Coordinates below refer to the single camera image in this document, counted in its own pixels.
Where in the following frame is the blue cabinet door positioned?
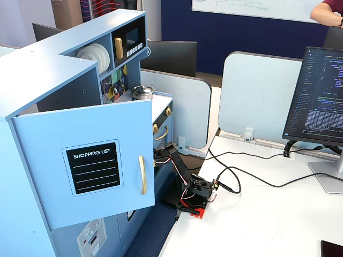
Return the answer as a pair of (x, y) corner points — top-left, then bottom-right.
(10, 99), (156, 230)

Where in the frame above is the brown wooden cabinet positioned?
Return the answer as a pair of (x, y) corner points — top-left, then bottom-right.
(50, 0), (89, 30)

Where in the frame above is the light grey desk divider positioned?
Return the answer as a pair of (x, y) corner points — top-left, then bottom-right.
(139, 68), (212, 150)
(217, 51), (305, 140)

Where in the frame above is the steel toy pot with lid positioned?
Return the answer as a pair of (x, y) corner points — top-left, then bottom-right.
(130, 84), (155, 100)

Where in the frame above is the black monitor back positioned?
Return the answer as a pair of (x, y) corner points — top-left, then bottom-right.
(32, 22), (64, 42)
(140, 40), (198, 78)

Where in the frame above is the red table clamp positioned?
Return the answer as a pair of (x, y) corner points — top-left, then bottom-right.
(178, 196), (208, 219)

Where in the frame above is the black shopping list sticker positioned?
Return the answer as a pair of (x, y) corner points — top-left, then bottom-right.
(61, 139), (124, 198)

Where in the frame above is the white toy plate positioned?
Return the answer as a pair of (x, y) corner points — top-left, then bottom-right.
(92, 43), (111, 71)
(76, 49), (100, 74)
(85, 46), (107, 73)

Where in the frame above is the black toy microwave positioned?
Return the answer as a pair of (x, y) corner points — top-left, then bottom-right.
(110, 19), (147, 67)

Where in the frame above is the grey ice dispenser panel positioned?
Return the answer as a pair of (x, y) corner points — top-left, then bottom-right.
(77, 218), (107, 257)

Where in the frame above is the blue toy kitchen unit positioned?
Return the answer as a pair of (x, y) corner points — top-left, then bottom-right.
(0, 8), (174, 257)

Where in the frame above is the monitor showing code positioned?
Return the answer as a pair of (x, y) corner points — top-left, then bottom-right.
(282, 46), (343, 147)

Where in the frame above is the silver monitor stand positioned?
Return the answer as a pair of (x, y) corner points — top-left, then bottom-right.
(307, 146), (343, 195)

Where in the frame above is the person arm maroon sleeve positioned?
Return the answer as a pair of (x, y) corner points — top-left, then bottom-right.
(310, 0), (343, 27)

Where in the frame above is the dark flat phone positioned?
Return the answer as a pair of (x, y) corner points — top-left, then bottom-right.
(320, 240), (343, 257)

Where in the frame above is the gold oven door handle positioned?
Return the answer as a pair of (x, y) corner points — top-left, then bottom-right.
(155, 125), (169, 142)

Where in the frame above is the grey divider bracket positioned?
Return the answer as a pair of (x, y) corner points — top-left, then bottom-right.
(242, 127), (255, 143)
(177, 137), (193, 156)

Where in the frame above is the gold curved door handle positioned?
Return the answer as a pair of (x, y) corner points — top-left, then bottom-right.
(138, 155), (147, 195)

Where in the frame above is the black cable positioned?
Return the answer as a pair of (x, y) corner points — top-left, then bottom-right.
(207, 146), (326, 194)
(216, 167), (343, 188)

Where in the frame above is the gold microwave handle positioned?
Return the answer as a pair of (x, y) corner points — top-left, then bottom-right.
(114, 37), (124, 59)

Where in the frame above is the wall whiteboard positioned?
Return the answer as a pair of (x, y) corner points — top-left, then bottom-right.
(191, 0), (326, 24)

